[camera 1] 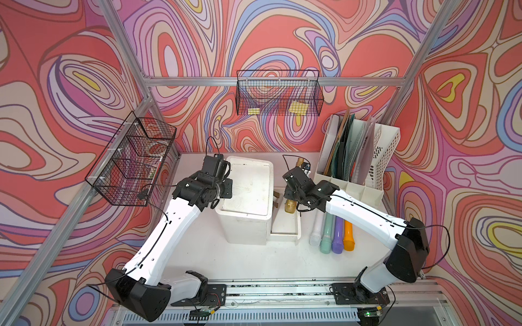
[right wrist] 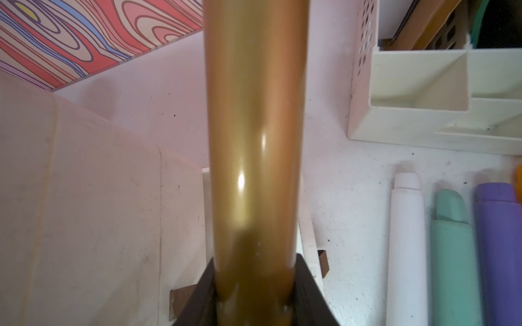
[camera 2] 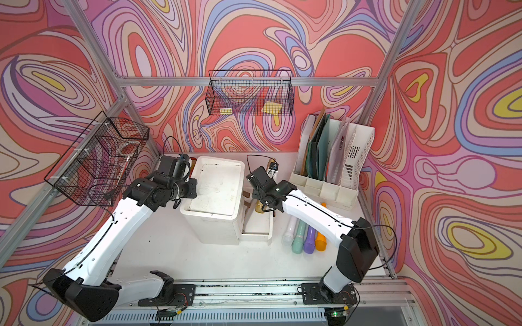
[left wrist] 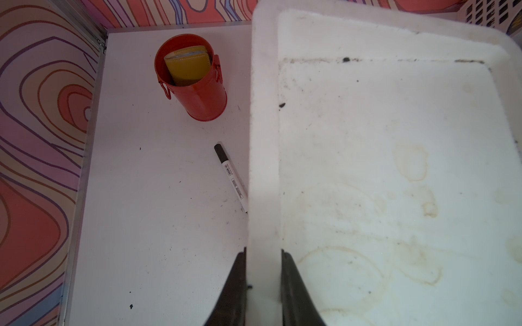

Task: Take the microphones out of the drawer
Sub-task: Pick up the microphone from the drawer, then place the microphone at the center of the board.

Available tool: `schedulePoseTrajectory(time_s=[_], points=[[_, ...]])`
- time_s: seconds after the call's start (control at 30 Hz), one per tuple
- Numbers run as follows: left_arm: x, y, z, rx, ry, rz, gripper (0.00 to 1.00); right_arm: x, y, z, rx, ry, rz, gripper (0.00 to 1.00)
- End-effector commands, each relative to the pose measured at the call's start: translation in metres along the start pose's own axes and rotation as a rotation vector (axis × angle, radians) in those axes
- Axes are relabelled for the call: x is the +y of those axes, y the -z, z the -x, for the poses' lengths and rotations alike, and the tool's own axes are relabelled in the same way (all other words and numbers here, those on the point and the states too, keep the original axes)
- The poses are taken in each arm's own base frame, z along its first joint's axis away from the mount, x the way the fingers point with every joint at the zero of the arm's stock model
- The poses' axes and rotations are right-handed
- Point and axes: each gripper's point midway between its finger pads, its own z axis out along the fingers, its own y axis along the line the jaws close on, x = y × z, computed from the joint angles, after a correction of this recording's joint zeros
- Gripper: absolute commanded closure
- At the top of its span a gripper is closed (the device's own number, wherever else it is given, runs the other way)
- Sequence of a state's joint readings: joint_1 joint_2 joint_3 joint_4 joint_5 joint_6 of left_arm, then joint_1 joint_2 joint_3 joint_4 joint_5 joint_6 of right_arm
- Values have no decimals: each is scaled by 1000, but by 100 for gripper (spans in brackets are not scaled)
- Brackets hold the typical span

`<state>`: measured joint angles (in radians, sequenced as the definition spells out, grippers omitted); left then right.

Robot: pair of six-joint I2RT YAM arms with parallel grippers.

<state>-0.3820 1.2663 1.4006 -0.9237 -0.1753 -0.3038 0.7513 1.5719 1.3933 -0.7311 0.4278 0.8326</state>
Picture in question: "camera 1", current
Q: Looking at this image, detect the white plastic drawer cabinet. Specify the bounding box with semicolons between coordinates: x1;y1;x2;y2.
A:
216;156;302;245

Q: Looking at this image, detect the translucent white plastic tube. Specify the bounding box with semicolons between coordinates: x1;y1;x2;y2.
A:
309;210;324;247

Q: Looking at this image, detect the teal microphone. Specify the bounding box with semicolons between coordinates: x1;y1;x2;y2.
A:
319;213;335;255

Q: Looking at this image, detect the purple microphone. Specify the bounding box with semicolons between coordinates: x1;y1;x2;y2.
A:
332;217;345;254

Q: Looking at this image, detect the orange microphone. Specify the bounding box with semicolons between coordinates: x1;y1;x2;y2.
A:
343;221;355;251

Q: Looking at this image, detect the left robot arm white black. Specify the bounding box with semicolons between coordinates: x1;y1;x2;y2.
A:
104;154;232;322

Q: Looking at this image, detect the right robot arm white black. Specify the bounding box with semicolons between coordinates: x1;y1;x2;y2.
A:
283;167;430;304

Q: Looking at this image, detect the brown cardboard folder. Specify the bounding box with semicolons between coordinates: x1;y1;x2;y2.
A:
324;107;350;176

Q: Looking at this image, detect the white desk file organizer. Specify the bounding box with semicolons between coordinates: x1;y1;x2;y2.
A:
313;115;400;207

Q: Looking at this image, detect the teal plastic folder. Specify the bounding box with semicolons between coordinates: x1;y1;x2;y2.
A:
330;114;368;181

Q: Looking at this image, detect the small yellow sticky note pad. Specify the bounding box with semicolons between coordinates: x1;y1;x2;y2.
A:
247;108;260;115

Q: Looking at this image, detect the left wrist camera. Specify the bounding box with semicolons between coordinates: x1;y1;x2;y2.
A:
202;153;231;181

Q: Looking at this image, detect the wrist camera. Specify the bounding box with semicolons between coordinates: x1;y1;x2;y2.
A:
202;153;231;181
283;167;315;194

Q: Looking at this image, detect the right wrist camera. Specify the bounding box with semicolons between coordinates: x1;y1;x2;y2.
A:
283;167;315;194

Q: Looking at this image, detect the black wire basket left wall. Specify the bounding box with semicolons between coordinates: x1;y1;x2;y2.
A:
85;112;177;206

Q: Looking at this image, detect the black wire basket wall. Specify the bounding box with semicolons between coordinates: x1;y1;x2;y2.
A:
85;112;177;206
235;68;324;117

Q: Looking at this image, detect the black wire basket back wall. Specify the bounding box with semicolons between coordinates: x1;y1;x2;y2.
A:
235;68;324;117

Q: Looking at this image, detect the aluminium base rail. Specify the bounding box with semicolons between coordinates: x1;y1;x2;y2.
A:
101;276;453;326

